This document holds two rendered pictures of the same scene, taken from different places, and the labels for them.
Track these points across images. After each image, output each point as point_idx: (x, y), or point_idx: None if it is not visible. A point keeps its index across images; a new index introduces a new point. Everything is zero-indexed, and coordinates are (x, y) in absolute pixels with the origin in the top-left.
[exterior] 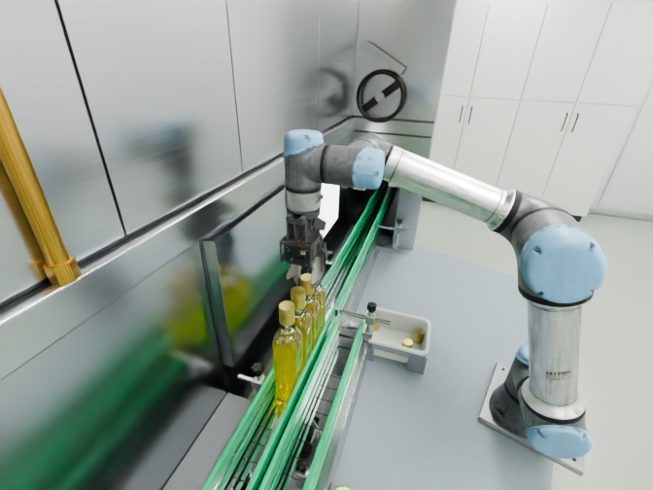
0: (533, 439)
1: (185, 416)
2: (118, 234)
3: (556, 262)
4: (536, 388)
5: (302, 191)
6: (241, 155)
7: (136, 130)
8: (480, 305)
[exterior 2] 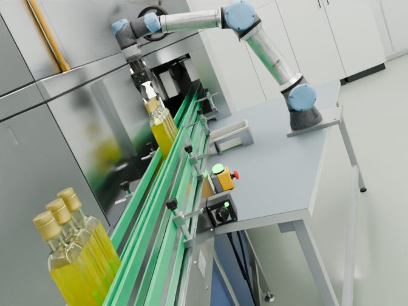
0: (291, 102)
1: (124, 169)
2: (71, 66)
3: (234, 13)
4: (277, 79)
5: (129, 45)
6: (94, 50)
7: (62, 31)
8: (282, 109)
